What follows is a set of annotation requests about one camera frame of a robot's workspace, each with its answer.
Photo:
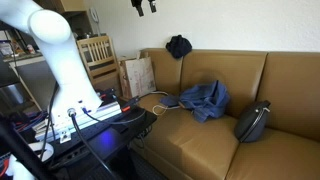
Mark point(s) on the wooden chair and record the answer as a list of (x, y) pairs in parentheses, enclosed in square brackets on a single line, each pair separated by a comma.
[(100, 62)]

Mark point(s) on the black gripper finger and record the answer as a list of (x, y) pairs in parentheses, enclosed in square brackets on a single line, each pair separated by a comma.
[(152, 5)]

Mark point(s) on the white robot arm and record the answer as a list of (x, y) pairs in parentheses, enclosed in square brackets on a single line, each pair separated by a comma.
[(54, 37)]

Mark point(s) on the blue denim clothing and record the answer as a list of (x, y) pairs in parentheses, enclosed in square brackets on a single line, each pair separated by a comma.
[(204, 100)]

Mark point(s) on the orange black clamp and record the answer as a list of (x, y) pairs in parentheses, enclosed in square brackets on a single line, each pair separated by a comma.
[(130, 104)]

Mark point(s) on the brown paper bag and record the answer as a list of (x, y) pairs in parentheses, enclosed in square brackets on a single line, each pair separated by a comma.
[(136, 76)]

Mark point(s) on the black clothing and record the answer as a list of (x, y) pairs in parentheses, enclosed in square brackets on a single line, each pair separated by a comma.
[(178, 46)]

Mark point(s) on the tan leather sofa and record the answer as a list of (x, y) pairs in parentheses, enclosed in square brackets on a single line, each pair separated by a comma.
[(289, 149)]

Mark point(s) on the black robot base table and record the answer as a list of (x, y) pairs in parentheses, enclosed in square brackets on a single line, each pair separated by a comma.
[(74, 161)]

